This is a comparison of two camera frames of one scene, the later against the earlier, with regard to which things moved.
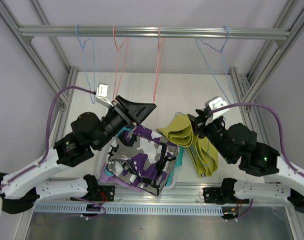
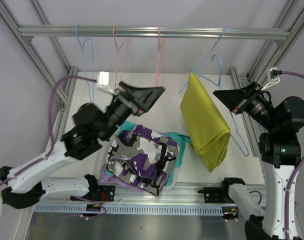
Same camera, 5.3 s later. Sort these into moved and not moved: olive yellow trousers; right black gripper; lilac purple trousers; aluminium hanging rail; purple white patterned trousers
Moved: right black gripper; olive yellow trousers
Not moved: purple white patterned trousers; aluminium hanging rail; lilac purple trousers
